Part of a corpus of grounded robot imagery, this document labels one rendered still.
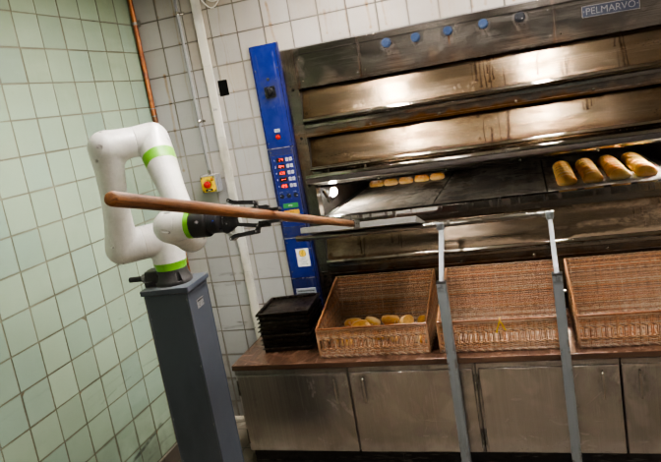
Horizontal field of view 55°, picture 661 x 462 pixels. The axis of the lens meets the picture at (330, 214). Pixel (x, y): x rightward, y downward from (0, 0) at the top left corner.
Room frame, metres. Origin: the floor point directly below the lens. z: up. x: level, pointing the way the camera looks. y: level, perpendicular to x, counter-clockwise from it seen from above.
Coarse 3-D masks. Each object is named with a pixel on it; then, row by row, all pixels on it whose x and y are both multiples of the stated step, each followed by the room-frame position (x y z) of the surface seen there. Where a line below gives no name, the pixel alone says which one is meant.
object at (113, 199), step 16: (112, 192) 1.20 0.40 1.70; (144, 208) 1.29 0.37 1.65; (160, 208) 1.34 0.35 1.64; (176, 208) 1.39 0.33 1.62; (192, 208) 1.45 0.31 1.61; (208, 208) 1.52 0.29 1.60; (224, 208) 1.60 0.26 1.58; (240, 208) 1.69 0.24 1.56; (256, 208) 1.80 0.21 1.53; (336, 224) 2.53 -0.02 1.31; (352, 224) 2.74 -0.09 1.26
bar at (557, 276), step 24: (504, 216) 2.78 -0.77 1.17; (528, 216) 2.75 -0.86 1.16; (552, 216) 2.71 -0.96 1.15; (312, 240) 3.08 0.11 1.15; (552, 240) 2.64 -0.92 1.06; (456, 360) 2.67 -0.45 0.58; (456, 384) 2.65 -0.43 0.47; (456, 408) 2.66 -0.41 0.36; (576, 432) 2.50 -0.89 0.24; (576, 456) 2.51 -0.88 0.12
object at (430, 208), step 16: (544, 192) 3.12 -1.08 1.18; (560, 192) 3.06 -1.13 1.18; (576, 192) 3.03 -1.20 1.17; (592, 192) 3.01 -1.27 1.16; (608, 192) 2.99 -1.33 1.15; (624, 192) 2.97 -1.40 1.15; (400, 208) 3.33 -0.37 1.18; (416, 208) 3.28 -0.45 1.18; (432, 208) 3.25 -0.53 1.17; (448, 208) 3.23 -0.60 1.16; (464, 208) 3.20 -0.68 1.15
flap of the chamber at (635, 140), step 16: (576, 144) 2.89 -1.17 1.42; (592, 144) 2.87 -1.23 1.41; (608, 144) 2.85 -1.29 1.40; (624, 144) 2.92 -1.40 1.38; (448, 160) 3.08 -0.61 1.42; (464, 160) 3.05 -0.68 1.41; (480, 160) 3.02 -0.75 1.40; (496, 160) 3.06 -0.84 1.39; (512, 160) 3.16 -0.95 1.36; (336, 176) 3.25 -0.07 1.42; (352, 176) 3.23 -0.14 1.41; (368, 176) 3.22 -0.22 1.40; (384, 176) 3.32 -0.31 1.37
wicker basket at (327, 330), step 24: (336, 288) 3.36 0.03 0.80; (360, 288) 3.34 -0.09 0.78; (384, 288) 3.30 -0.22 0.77; (408, 288) 3.26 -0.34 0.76; (432, 288) 3.07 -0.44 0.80; (336, 312) 3.29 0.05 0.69; (360, 312) 3.31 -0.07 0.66; (384, 312) 3.27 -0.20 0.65; (408, 312) 3.23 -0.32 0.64; (432, 312) 3.00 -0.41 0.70; (336, 336) 2.93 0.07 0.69; (360, 336) 2.89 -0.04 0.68; (384, 336) 2.85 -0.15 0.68; (408, 336) 2.82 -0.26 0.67; (432, 336) 2.90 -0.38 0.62
